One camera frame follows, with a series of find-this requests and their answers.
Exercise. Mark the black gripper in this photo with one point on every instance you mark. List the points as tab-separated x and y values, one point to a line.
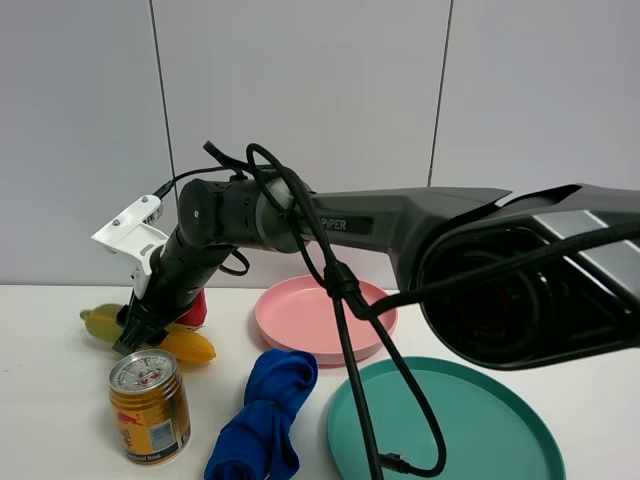
179	275

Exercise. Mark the corn cob with husk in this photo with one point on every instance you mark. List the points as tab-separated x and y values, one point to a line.
186	345

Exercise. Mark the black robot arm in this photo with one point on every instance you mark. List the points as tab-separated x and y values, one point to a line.
504	283

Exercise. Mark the red soda can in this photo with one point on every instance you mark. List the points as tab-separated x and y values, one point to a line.
195	317

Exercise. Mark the gold energy drink can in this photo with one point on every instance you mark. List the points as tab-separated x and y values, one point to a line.
149	400

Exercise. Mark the pink plate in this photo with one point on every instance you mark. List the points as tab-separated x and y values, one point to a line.
297	314

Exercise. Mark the blue cloth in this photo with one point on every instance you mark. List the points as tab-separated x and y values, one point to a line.
256	443

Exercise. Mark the teal plate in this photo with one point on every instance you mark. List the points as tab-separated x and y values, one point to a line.
489	431

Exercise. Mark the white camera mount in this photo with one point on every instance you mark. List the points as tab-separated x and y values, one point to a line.
132	235

